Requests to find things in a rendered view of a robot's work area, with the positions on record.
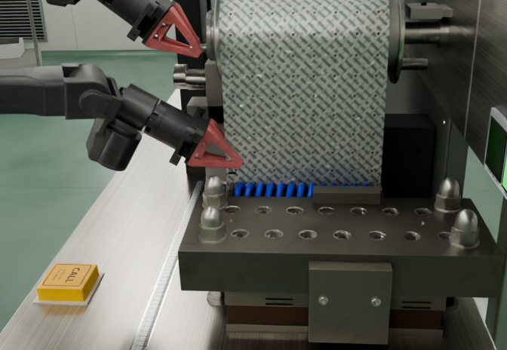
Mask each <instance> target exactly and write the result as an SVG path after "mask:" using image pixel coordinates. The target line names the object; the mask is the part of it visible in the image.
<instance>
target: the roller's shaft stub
mask: <svg viewBox="0 0 507 350"><path fill-rule="evenodd" d="M448 39H449V22H448V19H447V18H446V17H442V19H437V21H436V22H405V32H404V44H405V45H422V44H435V46H436V47H437V48H445V47H446V46H447V43H448Z"/></svg>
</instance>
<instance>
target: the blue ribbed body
mask: <svg viewBox="0 0 507 350"><path fill-rule="evenodd" d="M316 185H317V184H316V183H310V185H309V189H308V188H307V185H306V184H305V183H300V184H299V187H298V189H297V185H296V183H289V185H288V187H287V186H286V184H285V183H279V184H278V187H276V185H275V184H274V183H273V182H270V183H269V184H268V185H267V187H266V184H265V183H263V182H259V183H258V184H257V187H256V185H255V184H254V183H253V182H249V183H248V184H247V185H246V186H245V184H244V183H243V182H239V183H237V184H236V186H235V188H234V192H233V196H278V197H313V186H316Z"/></svg>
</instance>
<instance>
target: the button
mask: <svg viewBox="0 0 507 350"><path fill-rule="evenodd" d="M98 277H99V273H98V268H97V264H95V263H54V264H53V265H52V267H51V269H50V270H49V271H48V273H47V274H46V276H45V277H44V278H43V280H42V281H41V283H40V284H39V285H38V287H37V292H38V299H39V300H52V301H83V302H84V301H85V300H86V298H87V296H88V294H89V293H90V291H91V289H92V287H93V285H94V284H95V282H96V280H97V278H98Z"/></svg>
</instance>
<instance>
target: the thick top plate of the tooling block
mask: <svg viewBox="0 0 507 350"><path fill-rule="evenodd" d="M226 200H227V202H228V204H227V206H226V207H225V208H223V209H221V210H219V211H220V212H221V215H222V221H223V222H224V224H225V233H226V240H225V241H224V242H222V243H220V244H203V243H201V242H200V241H199V240H198V236H199V235H200V234H199V223H201V214H202V212H203V210H204V208H203V207H202V203H203V196H200V195H199V196H198V197H197V200H196V202H195V206H194V208H193V211H192V214H191V216H190V218H189V222H188V224H187V227H186V230H185V232H184V235H183V238H182V241H181V243H180V246H179V249H178V251H177V254H178V263H179V272H180V289H181V290H182V291H215V292H248V293H309V261H343V262H385V263H391V265H392V292H391V296H444V297H477V298H499V289H500V284H501V279H502V270H503V264H504V259H505V257H504V255H503V253H502V251H501V250H500V248H499V246H498V244H497V243H496V241H495V239H494V238H493V236H492V234H491V233H490V230H489V229H488V227H487V225H486V224H485V222H484V220H483V219H482V217H481V215H480V214H479V212H478V210H477V208H476V206H475V205H474V203H473V201H472V199H470V198H461V200H460V206H461V210H463V209H470V210H473V211H474V212H475V214H476V216H477V218H478V227H479V235H478V240H479V242H480V243H479V245H478V247H476V248H473V249H462V248H459V247H455V246H453V245H452V244H451V243H450V242H449V237H450V235H451V229H452V226H453V224H454V223H455V219H456V215H457V214H458V213H459V212H457V213H443V212H440V211H439V210H436V209H435V208H434V203H435V201H436V198H380V204H314V203H313V197H278V196H227V199H226Z"/></svg>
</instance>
